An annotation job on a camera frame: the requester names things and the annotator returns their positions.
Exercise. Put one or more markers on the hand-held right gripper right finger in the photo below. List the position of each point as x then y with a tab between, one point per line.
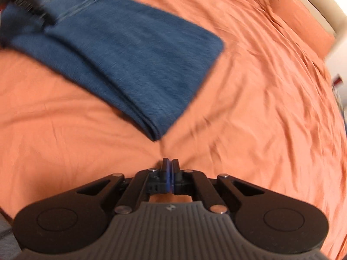
176	174

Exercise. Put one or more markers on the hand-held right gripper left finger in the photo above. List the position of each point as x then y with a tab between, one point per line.
166	174

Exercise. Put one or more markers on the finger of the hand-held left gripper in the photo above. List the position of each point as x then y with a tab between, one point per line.
35	6

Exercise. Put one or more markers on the blue denim pants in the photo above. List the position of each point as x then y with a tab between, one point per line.
130	59

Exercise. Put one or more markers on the orange duvet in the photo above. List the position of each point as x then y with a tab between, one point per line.
244	113

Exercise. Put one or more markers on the grey clothing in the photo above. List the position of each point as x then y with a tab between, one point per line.
6	238

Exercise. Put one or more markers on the orange embroidered pillow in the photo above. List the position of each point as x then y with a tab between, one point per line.
301	16

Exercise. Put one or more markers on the beige upholstered headboard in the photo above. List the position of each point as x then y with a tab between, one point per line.
317	5

